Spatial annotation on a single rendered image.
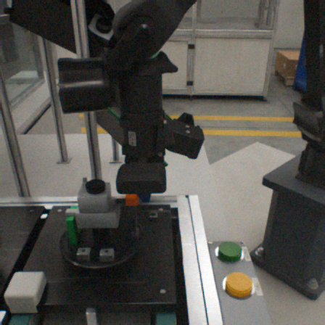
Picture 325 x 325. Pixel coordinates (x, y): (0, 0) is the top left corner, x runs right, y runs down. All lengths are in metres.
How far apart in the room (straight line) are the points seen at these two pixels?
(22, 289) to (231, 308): 0.30
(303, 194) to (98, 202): 0.33
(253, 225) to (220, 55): 3.79
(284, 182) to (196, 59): 3.94
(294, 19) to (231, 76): 4.97
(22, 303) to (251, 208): 0.58
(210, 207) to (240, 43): 3.77
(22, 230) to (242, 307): 0.40
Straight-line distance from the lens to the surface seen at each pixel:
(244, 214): 0.85
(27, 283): 0.53
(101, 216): 0.52
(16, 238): 0.64
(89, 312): 0.50
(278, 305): 0.67
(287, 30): 9.32
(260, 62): 4.59
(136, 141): 0.44
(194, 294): 0.52
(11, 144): 0.74
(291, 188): 0.59
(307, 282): 0.69
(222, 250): 0.57
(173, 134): 0.44
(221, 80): 4.56
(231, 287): 0.52
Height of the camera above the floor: 1.36
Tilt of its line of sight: 29 degrees down
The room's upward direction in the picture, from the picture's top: straight up
